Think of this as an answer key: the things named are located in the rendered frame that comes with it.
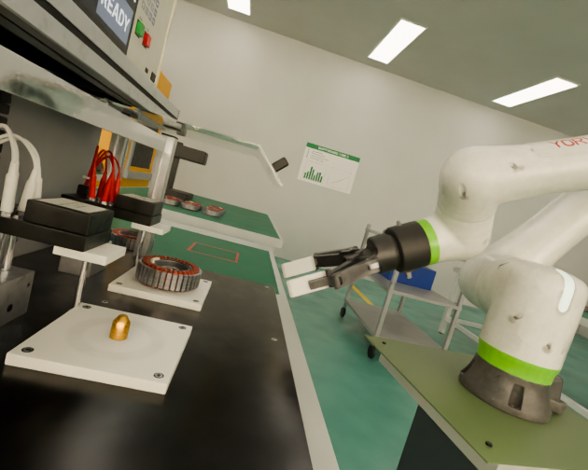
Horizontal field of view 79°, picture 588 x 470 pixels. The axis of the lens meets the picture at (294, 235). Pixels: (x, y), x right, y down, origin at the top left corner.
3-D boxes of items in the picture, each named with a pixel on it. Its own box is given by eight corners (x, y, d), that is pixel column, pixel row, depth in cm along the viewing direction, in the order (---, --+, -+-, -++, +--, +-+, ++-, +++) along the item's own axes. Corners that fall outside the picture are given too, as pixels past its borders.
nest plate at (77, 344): (190, 334, 51) (192, 325, 50) (164, 394, 36) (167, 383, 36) (79, 310, 48) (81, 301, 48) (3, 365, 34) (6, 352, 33)
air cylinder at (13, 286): (27, 312, 44) (36, 269, 44) (-18, 338, 37) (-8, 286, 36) (-18, 303, 43) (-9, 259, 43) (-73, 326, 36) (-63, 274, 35)
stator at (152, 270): (202, 281, 72) (206, 264, 72) (192, 298, 61) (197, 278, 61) (145, 268, 70) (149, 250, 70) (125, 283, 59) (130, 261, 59)
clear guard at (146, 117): (274, 186, 86) (281, 162, 86) (283, 187, 62) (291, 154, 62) (135, 147, 81) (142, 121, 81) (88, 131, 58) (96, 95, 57)
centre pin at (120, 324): (129, 335, 43) (134, 313, 43) (123, 341, 41) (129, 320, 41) (112, 331, 43) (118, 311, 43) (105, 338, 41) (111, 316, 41)
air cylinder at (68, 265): (106, 268, 68) (113, 240, 67) (89, 278, 60) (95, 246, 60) (78, 261, 67) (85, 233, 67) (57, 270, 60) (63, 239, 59)
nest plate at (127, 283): (210, 286, 74) (212, 281, 74) (200, 311, 60) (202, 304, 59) (136, 269, 72) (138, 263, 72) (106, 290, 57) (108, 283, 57)
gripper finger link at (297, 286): (329, 286, 63) (329, 287, 62) (289, 297, 62) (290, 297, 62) (325, 269, 62) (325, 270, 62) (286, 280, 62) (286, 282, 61)
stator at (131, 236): (105, 247, 89) (108, 233, 88) (108, 238, 99) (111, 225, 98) (153, 255, 93) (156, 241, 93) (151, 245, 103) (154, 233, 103)
